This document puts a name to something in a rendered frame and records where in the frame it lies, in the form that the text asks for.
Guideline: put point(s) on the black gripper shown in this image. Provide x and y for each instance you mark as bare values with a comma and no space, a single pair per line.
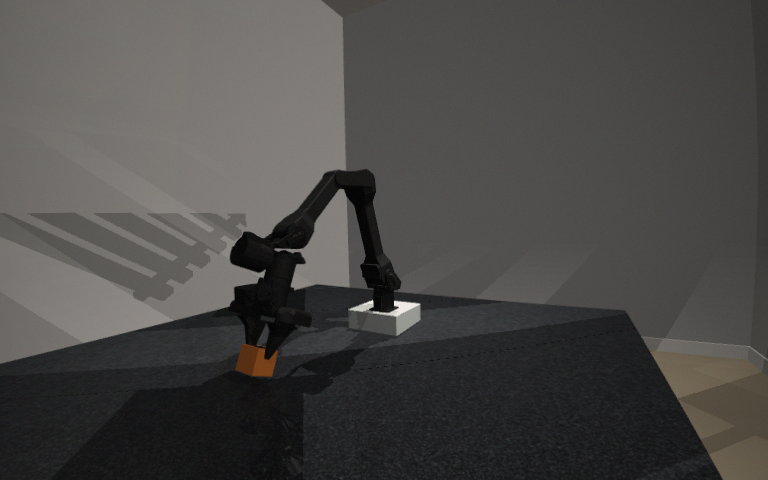
285,318

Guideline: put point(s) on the orange block with dark square side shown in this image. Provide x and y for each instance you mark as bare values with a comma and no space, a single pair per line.
251,361

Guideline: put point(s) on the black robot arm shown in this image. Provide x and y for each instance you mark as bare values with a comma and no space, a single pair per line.
294,232

